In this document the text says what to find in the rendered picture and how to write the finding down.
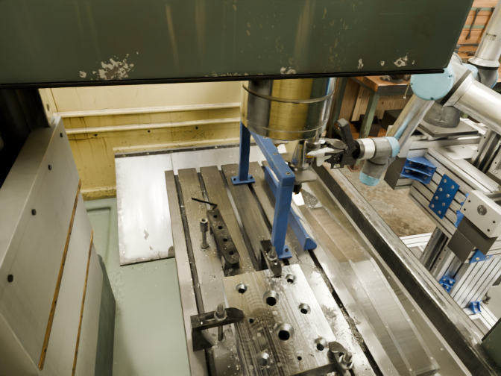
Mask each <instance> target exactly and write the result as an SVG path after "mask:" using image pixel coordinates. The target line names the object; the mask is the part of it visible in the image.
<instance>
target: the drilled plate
mask: <svg viewBox="0 0 501 376"><path fill-rule="evenodd" d="M284 272H285V273H284ZM286 273H287V275H286ZM288 273H289V275H288ZM282 274H283V276H284V275H285V278H284V277H283V279H282V280H281V278H282V277H278V278H280V280H279V281H278V282H276V281H277V280H275V281H274V279H273V277H274V276H273V275H272V274H271V273H270V271H269V269H266V270H262V271H258V272H251V273H246V274H242V275H234V276H230V277H226V278H222V279H221V290H222V293H223V296H224V302H225V305H226V308H228V307H235V308H238V309H240V310H241V309H243V310H244V309H245V310H244V312H245V313H244V318H243V319H242V320H241V321H239V322H236V323H232V324H230V326H231V329H232V332H233V338H234V341H235V344H236V350H237V353H238V356H239V362H240V365H241V368H242V374H243V376H321V375H326V374H329V373H332V372H337V371H338V370H337V368H336V366H335V363H334V362H333V359H332V357H331V355H330V353H329V352H328V351H329V350H328V347H329V345H328V343H327V341H330V342H332V341H337V340H336V339H335V337H334V335H333V332H332V331H331V329H330V326H329V325H328V323H327V320H326V319H325V317H324V314H323V313H322V311H321V308H320V307H319V305H318V302H317V301H316V299H315V296H314V295H313V293H312V290H311V289H310V287H309V285H308V283H307V281H306V279H305V277H304V275H303V273H302V271H301V269H300V267H299V265H298V264H294V265H290V266H282ZM282 274H281V275H282ZM269 275H270V277H269ZM271 275H272V276H271ZM263 278H264V279H263ZM266 278H269V280H270V279H271V281H269V280H268V279H266ZM274 278H275V277H274ZM267 281H268V282H269V283H270V285H269V283H268V282H267ZM241 282H242V284H241ZM243 282H244V283H243ZM266 282H267V283H266ZM286 282H288V283H289V282H290V283H293V284H294V285H293V284H291V286H290V285H288V283H286ZM296 282H297V283H296ZM245 283H246V284H247V283H248V284H250V286H248V285H245ZM277 284H278V285H277ZM287 285H288V286H287ZM247 286H248V287H247ZM268 289H270V291H269V290H268ZM277 290H278V292H277ZM263 292H264V293H263ZM243 294H244V295H243ZM280 295H281V296H280ZM261 296H262V297H261ZM281 297H282V298H281ZM286 299H288V300H286ZM280 302H281V303H280ZM270 305H272V306H270ZM297 306H298V307H297ZM310 311H311V312H310ZM246 314H247V315H246ZM307 314H308V315H307ZM304 317H305V318H304ZM275 320H276V321H275ZM316 320H317V321H316ZM277 321H278V322H277ZM282 321H284V322H285V323H284V322H283V323H280V322H282ZM286 321H287V322H289V323H291V324H292V326H293V327H292V326H290V325H291V324H288V323H287V322H286ZM311 322H312V323H311ZM277 323H279V324H277ZM317 323H318V324H317ZM275 325H277V326H276V327H274V326H275ZM317 325H318V326H317ZM254 326H255V327H254ZM296 326H297V327H296ZM310 326H311V327H310ZM313 326H314V327H313ZM273 327H274V328H275V329H274V328H273ZM318 327H319V329H318ZM259 328H261V330H260V329H259ZM293 328H294V329H293ZM295 328H296V332H295ZM258 329H259V330H258ZM273 329H274V332H273ZM270 331H272V332H270ZM310 332H312V333H311V334H309V335H308V336H307V334H308V333H310ZM314 332H315V333H314ZM297 335H298V336H297ZM318 335H319V336H322V339H321V338H320V337H319V338H317V336H318ZM299 336H300V337H299ZM323 336H324V337H323ZM275 337H276V339H275ZM294 337H297V338H296V339H294ZM298 337H299V338H298ZM280 338H284V339H286V340H287V341H282V340H281V339H280ZM313 338H314V339H315V340H313ZM325 338H326V340H325ZM293 339H294V340H293ZM295 340H296V341H295ZM312 340H313V341H314V343H313V341H312ZM298 341H299V342H298ZM311 344H314V346H313V349H312V348H311V347H310V346H311ZM252 345H253V346H252ZM315 347H316V349H318V350H320V351H319V352H318V353H317V351H316V350H314V348H315ZM266 349H267V351H265V353H264V350H266ZM297 351H299V352H297ZM322 351H323V352H322ZM271 352H272V353H271ZM302 352H303V353H302ZM300 353H301V356H300V355H299V354H300ZM257 354H259V355H257ZM310 354H313V355H315V356H313V355H310ZM271 355H273V356H271ZM291 357H293V359H289V358H291ZM271 360H272V362H271ZM301 360H303V361H304V360H305V361H304V362H305V363H304V362H302V361H301ZM254 361H255V362H254ZM269 363H271V364H269ZM257 364H259V365H257ZM264 366H265V367H266V368H263V367H264ZM268 366H270V367H268ZM267 367H268V368H267Z"/></svg>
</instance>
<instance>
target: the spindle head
mask: <svg viewBox="0 0 501 376"><path fill-rule="evenodd" d="M473 3H474V0H0V90H26V89H46V88H67V87H105V86H125V85H146V84H184V83H205V82H225V81H264V80H284V79H304V78H343V77H363V76H383V75H422V74H442V73H444V72H445V69H446V68H447V67H448V66H449V63H450V60H451V58H452V56H453V52H454V51H455V48H456V45H457V43H458V41H459V37H460V36H461V33H462V30H463V28H464V25H465V22H466V21H467V18H468V15H469V13H470V10H471V8H472V6H473Z"/></svg>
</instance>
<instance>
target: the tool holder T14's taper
mask: <svg viewBox="0 0 501 376"><path fill-rule="evenodd" d="M291 164H292V165H294V166H305V165H306V142H305V143H304V144H300V143H299V141H297V144H296V146H295V149H294V153H293V155H292V160H291Z"/></svg>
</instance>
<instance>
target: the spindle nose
mask: <svg viewBox="0 0 501 376"><path fill-rule="evenodd" d="M336 82H337V78H304V79H284V80H264V81H242V84H241V103H240V112H241V121H242V123H243V125H244V126H245V127H246V128H248V129H249V130H250V131H252V132H254V133H255V134H258V135H260V136H262V137H266V138H269V139H273V140H282V141H300V140H307V139H311V138H313V137H316V136H317V135H319V134H321V133H322V132H323V131H324V130H325V128H326V126H327V122H328V120H329V117H330V111H331V107H332V102H333V96H334V92H335V86H336Z"/></svg>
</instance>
